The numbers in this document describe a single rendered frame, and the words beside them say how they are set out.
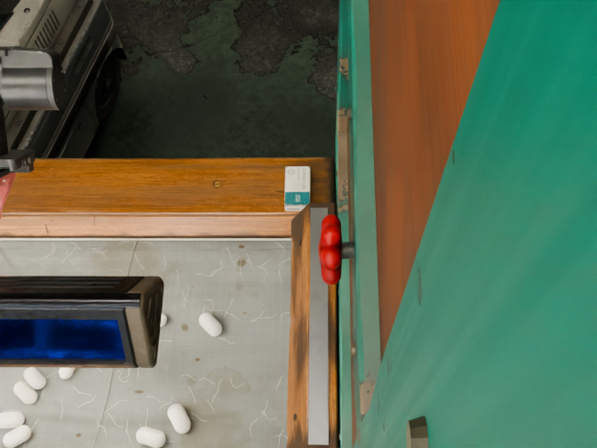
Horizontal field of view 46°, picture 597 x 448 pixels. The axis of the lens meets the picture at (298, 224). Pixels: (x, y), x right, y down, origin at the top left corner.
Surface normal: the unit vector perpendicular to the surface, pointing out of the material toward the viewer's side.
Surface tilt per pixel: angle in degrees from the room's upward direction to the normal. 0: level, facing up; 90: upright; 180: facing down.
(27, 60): 44
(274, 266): 0
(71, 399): 0
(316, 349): 0
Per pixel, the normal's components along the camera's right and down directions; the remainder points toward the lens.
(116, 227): -0.04, 0.36
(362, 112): -0.04, -0.41
